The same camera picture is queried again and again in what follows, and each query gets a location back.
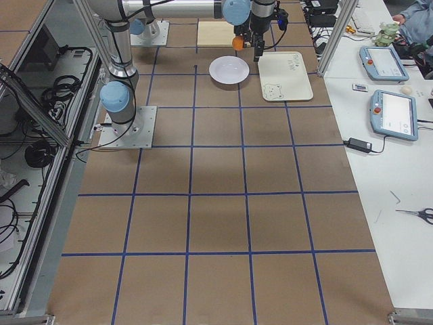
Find orange fruit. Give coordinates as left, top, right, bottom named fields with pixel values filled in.
left=231, top=36, right=244, bottom=51

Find far blue teach pendant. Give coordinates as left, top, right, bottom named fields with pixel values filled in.
left=359, top=46, right=409, bottom=82

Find aluminium frame post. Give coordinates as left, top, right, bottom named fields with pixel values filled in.
left=317, top=0, right=359, bottom=77

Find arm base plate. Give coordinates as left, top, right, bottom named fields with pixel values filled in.
left=130, top=19, right=169, bottom=47
left=98, top=106, right=157, bottom=150

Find black cable coil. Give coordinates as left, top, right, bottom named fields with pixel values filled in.
left=24, top=137, right=52, bottom=169

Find wooden cutting board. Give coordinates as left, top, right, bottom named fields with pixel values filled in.
left=197, top=21, right=247, bottom=48

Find white keyboard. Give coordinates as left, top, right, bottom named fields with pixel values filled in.
left=351, top=3, right=375, bottom=37

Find black power adapter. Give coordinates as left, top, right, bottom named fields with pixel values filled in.
left=343, top=137, right=372, bottom=154

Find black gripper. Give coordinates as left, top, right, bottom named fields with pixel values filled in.
left=233, top=0, right=288, bottom=62

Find pale green bear tray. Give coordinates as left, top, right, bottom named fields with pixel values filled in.
left=258, top=51, right=313, bottom=102

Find green stacked toy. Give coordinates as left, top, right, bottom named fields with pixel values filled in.
left=374, top=22, right=399, bottom=47

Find metal allen key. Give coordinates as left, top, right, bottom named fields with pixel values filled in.
left=390, top=190, right=401, bottom=204

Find black scissors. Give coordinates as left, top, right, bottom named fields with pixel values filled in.
left=396, top=208, right=433, bottom=225

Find white ceramic plate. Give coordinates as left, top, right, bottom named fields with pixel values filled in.
left=209, top=56, right=250, bottom=85

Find near blue teach pendant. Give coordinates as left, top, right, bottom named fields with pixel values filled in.
left=369, top=89, right=419, bottom=142

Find small blue white card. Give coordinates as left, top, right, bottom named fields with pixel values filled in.
left=352, top=83, right=369, bottom=92

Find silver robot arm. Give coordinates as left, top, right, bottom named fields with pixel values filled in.
left=85, top=1, right=139, bottom=137
left=88, top=1, right=288, bottom=62

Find small white egg object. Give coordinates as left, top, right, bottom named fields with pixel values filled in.
left=401, top=85, right=413, bottom=95

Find blue teach pendant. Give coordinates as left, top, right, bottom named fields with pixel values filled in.
left=359, top=46, right=409, bottom=82
left=369, top=89, right=419, bottom=142

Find person forearm blue sleeve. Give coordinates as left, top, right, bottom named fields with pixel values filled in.
left=392, top=0, right=432, bottom=43

